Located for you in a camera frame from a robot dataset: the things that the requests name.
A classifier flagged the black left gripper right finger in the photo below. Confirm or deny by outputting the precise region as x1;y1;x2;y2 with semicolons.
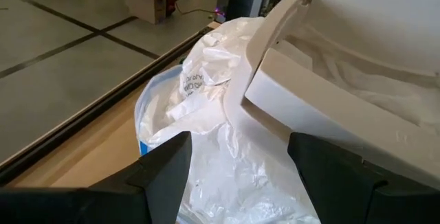
287;131;440;224

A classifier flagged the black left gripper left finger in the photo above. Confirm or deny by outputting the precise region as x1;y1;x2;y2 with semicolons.
0;131;193;224

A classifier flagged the white swing bin lid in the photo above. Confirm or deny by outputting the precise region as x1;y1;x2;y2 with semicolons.
223;0;440;190

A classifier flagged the large white plastic bag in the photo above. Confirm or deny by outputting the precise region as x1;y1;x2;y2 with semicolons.
134;16;322;224

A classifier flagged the open cardboard box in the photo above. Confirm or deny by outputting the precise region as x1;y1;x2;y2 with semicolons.
117;0;173;25

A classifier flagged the black aluminium table frame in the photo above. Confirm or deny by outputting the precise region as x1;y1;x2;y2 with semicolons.
0;26;216;186

